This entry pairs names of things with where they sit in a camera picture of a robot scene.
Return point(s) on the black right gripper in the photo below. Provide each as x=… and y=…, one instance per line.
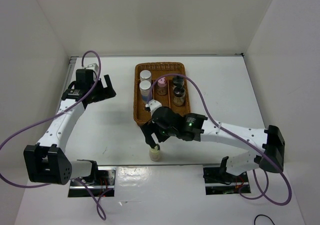
x=148, y=129

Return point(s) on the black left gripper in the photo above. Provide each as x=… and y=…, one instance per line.
x=103, y=95

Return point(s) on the yellow lid spice jar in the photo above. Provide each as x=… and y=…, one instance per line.
x=155, y=153

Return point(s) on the blue label silver cap bottle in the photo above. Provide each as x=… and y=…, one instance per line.
x=145, y=75

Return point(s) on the black lid spice jar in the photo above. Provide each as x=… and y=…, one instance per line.
x=179, y=94

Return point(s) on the pink lid spice jar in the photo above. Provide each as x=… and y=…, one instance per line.
x=161, y=87

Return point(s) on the black lid pepper jar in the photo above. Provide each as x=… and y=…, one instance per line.
x=178, y=81

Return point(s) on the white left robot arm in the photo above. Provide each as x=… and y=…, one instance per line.
x=46, y=161

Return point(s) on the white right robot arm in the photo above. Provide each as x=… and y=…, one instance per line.
x=264, y=148

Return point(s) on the brown wicker divided basket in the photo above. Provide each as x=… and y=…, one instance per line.
x=157, y=69

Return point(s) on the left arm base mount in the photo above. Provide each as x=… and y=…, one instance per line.
x=104, y=184

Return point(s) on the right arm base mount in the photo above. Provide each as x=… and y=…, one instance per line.
x=217, y=183

